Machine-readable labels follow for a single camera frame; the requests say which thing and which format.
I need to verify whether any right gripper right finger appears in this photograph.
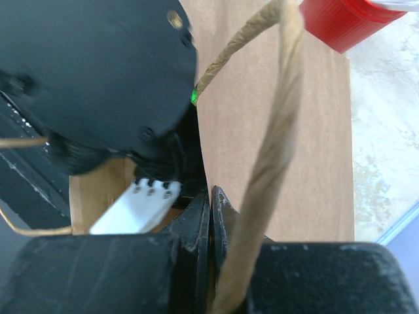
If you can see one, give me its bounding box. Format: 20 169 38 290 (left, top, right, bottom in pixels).
211 184 419 314

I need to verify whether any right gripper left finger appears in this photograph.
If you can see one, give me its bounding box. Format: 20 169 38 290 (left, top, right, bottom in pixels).
1 190 210 314

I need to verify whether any brown paper bag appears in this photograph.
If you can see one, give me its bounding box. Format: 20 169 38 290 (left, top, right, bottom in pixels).
0 0 355 314

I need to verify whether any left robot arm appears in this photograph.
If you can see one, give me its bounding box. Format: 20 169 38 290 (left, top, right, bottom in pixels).
1 1 204 235

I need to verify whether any red plastic cup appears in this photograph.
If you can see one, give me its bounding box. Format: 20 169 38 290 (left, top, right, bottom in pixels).
299 0 406 54

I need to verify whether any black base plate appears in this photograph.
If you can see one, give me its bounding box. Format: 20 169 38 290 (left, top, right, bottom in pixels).
0 91 71 230

